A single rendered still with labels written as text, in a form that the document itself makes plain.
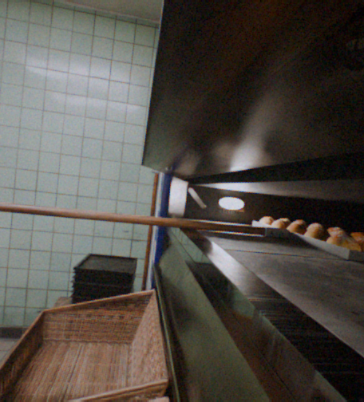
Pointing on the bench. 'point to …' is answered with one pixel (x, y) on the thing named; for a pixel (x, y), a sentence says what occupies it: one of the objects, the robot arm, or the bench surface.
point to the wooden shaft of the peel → (122, 218)
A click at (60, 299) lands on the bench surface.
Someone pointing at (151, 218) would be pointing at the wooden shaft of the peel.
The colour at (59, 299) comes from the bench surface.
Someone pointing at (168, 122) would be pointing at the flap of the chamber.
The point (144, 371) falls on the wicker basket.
